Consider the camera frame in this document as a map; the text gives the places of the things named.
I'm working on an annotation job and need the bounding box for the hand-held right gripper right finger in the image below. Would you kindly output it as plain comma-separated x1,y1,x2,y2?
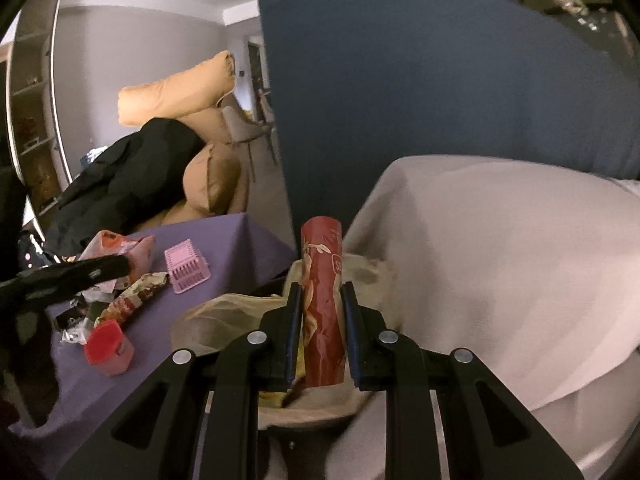
340,281,586,480

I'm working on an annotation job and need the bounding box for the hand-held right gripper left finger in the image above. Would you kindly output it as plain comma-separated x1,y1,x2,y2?
55,282,306,480

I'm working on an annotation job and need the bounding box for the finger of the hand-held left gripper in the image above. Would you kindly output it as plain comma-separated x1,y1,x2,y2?
0,254,135,307

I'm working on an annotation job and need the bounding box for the red chip packet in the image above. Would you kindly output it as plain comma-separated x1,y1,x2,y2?
300,216,347,388

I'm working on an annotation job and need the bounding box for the multicolour snack packet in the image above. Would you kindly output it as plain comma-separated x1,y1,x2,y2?
94,271,170,331

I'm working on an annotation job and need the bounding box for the orange snack packet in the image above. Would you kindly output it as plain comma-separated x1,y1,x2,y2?
80,230,156,281

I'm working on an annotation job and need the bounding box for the beige cloth bag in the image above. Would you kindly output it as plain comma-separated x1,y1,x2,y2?
170,252,401,428

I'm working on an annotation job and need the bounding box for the black printed bag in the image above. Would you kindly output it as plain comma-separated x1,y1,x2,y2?
17,230,56,271

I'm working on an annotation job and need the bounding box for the pink container with red rim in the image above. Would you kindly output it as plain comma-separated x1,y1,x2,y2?
83,320,135,377

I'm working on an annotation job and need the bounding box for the black jacket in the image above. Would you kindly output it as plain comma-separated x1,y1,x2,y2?
45,117,206,261

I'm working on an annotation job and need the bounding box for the purple tablecloth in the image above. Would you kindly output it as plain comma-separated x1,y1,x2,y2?
7,212,298,480

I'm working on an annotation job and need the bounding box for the pink plastic basket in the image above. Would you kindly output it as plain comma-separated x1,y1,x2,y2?
164,240,211,295

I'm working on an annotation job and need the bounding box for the white cover cloth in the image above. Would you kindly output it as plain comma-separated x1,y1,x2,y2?
345,155,640,480

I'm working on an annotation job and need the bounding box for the rounded yellow cushion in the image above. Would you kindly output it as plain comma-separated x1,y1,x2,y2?
182,142,251,216

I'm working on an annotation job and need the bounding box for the open shelf unit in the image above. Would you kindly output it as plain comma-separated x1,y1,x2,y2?
5,0,71,221

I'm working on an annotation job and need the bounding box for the flat yellow cushion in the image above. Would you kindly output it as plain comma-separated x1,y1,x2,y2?
180,105,236,146

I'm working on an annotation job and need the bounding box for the long yellow cushion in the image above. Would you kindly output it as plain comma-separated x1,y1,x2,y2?
117,51,237,128

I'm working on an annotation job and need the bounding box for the grey dining chair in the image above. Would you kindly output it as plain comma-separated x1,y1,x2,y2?
222,95,278,181

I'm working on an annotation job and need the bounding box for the blue cover cloth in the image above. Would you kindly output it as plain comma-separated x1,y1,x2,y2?
257,0,640,251

